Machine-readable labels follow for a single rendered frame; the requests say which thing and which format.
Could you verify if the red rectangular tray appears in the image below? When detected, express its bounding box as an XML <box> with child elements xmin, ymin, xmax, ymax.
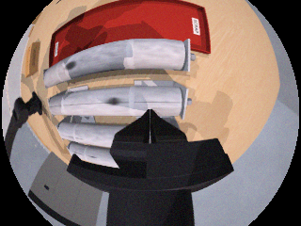
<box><xmin>49</xmin><ymin>0</ymin><xmax>211</xmax><ymax>67</ymax></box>

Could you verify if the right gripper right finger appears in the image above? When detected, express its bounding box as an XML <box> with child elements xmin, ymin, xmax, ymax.
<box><xmin>150</xmin><ymin>109</ymin><xmax>188</xmax><ymax>143</ymax></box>

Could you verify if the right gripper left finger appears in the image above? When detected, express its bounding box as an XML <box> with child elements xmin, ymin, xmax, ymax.
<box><xmin>112</xmin><ymin>109</ymin><xmax>151</xmax><ymax>143</ymax></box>

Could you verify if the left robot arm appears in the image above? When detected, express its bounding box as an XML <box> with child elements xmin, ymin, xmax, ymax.
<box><xmin>5</xmin><ymin>91</ymin><xmax>42</xmax><ymax>160</ymax></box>

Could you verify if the brown cardboard box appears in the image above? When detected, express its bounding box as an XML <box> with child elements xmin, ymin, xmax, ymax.
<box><xmin>25</xmin><ymin>42</ymin><xmax>40</xmax><ymax>77</ymax></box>

